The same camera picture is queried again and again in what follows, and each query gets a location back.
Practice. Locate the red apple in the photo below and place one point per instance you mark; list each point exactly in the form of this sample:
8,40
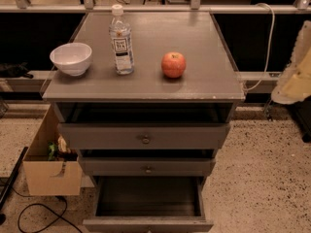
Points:
173,65

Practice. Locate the white bowl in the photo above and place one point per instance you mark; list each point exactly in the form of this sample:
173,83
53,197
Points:
72,59

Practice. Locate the black object on ledge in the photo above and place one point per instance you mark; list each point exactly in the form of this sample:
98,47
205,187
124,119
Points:
11,70

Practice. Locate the items inside cardboard box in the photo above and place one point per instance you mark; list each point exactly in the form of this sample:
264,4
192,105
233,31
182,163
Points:
59,151

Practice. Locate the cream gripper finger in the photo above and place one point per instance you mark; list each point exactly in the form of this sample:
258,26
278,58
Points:
294,84
302,43

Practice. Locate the black bar on floor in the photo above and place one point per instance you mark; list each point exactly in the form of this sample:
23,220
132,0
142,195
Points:
6,184

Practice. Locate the grey drawer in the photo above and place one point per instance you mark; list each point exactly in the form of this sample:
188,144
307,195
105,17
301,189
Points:
146,166
148,205
118,137

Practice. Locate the metal window rail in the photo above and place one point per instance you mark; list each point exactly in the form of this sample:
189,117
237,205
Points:
213,9

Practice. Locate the grey drawer cabinet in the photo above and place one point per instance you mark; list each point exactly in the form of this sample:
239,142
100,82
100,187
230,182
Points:
206,94

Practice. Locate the grey top drawer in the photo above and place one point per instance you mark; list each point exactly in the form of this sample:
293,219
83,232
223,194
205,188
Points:
118,137

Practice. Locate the clear plastic water bottle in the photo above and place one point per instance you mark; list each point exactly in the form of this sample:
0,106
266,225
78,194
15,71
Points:
120,34

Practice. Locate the cardboard box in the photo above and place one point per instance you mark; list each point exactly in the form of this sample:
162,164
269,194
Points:
46,177

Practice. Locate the grey middle drawer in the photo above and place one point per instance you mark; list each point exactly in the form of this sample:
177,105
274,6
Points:
146,166

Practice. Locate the grey bottom drawer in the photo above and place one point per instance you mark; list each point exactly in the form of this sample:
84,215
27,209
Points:
148,205

